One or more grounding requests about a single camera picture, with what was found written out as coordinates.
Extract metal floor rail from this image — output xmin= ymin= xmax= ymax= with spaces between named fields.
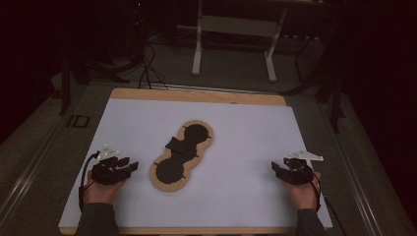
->
xmin=0 ymin=124 xmax=68 ymax=227
xmin=322 ymin=103 xmax=386 ymax=236

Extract person's right hand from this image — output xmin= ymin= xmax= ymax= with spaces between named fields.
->
xmin=282 ymin=170 xmax=323 ymax=211

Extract white metal stand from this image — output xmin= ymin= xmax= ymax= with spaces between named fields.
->
xmin=191 ymin=0 xmax=290 ymax=84

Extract wooden triple photo frame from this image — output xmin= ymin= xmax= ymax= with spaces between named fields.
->
xmin=149 ymin=119 xmax=215 ymax=194

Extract black stand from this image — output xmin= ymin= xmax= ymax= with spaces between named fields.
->
xmin=58 ymin=48 xmax=131 ymax=116

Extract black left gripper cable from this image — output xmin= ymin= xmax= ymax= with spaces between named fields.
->
xmin=78 ymin=150 xmax=101 ymax=212

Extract wooden table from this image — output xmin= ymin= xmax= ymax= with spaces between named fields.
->
xmin=57 ymin=87 xmax=334 ymax=236

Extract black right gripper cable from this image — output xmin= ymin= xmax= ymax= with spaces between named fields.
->
xmin=310 ymin=170 xmax=347 ymax=236

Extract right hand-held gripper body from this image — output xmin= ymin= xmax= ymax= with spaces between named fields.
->
xmin=278 ymin=149 xmax=325 ymax=187

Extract white table mat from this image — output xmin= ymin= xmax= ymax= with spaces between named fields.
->
xmin=57 ymin=97 xmax=334 ymax=230

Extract black tripod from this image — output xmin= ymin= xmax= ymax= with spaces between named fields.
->
xmin=279 ymin=32 xmax=348 ymax=135

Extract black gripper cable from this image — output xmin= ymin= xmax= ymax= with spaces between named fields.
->
xmin=78 ymin=150 xmax=101 ymax=212
xmin=310 ymin=170 xmax=347 ymax=236

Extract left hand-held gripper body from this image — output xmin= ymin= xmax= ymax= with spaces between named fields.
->
xmin=90 ymin=145 xmax=131 ymax=187

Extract black floor cables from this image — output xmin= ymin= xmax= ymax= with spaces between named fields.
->
xmin=137 ymin=41 xmax=170 ymax=90

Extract person's left hand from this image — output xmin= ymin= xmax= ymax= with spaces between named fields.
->
xmin=82 ymin=170 xmax=128 ymax=207

